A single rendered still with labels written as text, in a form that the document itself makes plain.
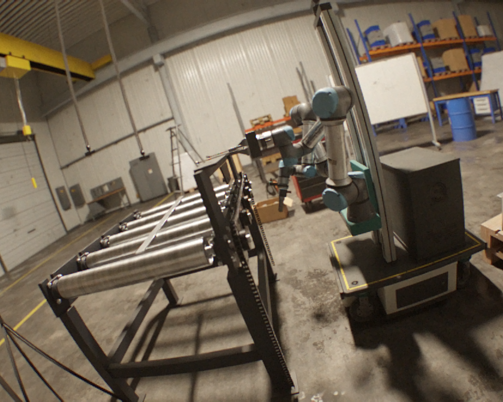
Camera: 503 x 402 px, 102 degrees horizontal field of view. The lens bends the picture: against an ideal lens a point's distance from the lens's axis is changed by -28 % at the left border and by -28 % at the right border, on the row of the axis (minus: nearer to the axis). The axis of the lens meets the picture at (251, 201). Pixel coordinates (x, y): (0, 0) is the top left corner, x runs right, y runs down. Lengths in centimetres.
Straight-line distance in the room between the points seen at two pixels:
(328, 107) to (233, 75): 1083
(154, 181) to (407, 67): 988
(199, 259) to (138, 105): 1177
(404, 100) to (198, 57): 872
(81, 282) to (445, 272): 184
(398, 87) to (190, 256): 539
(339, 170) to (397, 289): 75
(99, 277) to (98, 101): 1256
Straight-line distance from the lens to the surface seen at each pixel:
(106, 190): 1342
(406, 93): 596
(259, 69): 1190
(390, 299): 164
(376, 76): 593
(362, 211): 138
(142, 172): 1203
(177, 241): 138
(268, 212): 389
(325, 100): 113
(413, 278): 161
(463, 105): 631
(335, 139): 117
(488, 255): 219
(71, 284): 140
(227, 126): 1164
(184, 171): 976
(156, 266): 113
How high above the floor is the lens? 122
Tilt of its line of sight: 13 degrees down
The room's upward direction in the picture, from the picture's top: 18 degrees counter-clockwise
